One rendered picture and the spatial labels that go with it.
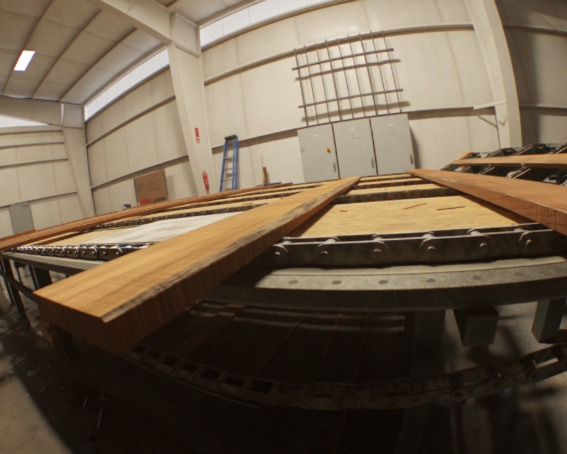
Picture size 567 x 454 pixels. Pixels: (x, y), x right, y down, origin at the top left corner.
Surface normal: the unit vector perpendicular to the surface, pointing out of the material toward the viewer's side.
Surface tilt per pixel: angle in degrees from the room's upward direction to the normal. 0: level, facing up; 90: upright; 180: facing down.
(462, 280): 0
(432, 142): 87
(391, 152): 90
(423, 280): 0
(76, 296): 0
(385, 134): 90
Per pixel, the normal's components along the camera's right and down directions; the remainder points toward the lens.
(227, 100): -0.34, 0.18
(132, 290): -0.14, -0.98
